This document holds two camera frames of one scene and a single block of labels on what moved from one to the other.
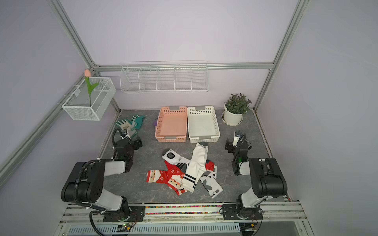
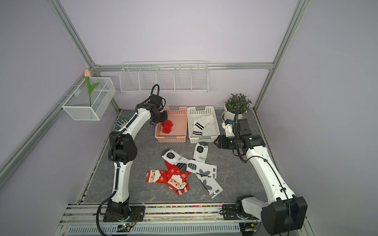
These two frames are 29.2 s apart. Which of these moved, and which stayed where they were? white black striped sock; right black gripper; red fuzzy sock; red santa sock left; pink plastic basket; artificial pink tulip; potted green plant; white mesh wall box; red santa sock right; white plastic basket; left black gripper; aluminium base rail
Moved: left black gripper; right black gripper; white black striped sock; red fuzzy sock
Stayed: pink plastic basket; white plastic basket; aluminium base rail; red santa sock right; artificial pink tulip; red santa sock left; white mesh wall box; potted green plant
